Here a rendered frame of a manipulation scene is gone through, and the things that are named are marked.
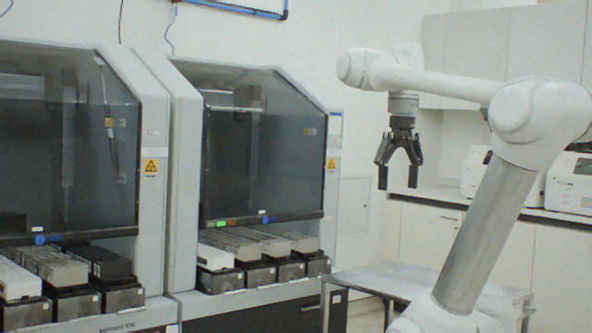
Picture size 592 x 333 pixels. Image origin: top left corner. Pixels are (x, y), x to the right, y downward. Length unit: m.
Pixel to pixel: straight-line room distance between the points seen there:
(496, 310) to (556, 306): 2.47
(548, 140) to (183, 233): 1.39
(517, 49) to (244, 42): 1.84
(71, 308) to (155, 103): 0.71
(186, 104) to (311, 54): 1.99
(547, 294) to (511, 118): 2.93
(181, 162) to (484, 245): 1.19
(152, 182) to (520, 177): 1.28
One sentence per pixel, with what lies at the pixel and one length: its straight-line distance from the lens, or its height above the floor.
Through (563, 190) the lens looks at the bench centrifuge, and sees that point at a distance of 4.04.
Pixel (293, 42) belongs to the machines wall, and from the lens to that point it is 4.06.
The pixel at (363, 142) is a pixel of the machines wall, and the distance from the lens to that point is 4.53.
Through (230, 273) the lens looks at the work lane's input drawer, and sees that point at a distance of 2.36.
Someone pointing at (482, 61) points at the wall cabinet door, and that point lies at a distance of 4.68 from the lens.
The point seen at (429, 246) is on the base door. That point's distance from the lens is 4.56.
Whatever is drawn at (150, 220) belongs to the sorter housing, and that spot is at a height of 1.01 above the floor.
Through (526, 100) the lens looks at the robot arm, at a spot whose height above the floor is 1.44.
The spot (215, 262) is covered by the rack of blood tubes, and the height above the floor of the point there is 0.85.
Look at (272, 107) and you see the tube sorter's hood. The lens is 2.51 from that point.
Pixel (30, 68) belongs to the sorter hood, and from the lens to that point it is 2.20.
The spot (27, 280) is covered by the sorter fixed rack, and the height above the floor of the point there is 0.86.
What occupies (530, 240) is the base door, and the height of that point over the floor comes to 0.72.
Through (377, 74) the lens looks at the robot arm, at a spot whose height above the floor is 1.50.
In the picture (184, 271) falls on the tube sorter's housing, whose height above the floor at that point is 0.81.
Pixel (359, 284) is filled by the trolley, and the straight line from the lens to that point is 2.25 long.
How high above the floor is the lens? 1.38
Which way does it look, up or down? 4 degrees down
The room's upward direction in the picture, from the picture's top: 3 degrees clockwise
